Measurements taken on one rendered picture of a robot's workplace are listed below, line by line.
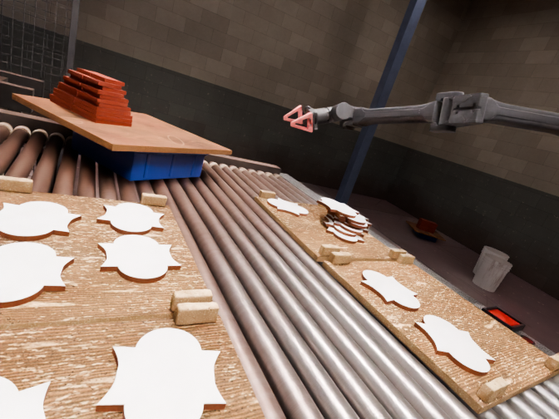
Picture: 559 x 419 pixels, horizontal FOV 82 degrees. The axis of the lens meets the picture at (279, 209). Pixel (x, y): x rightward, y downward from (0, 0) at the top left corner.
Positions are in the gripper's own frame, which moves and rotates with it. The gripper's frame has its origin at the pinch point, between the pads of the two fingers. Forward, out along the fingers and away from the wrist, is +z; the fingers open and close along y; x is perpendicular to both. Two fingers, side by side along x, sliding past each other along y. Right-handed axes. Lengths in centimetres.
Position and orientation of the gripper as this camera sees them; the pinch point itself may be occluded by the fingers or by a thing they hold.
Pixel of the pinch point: (289, 120)
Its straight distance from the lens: 122.1
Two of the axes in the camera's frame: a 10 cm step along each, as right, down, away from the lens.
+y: 2.4, 4.7, -8.5
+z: -9.7, 1.9, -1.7
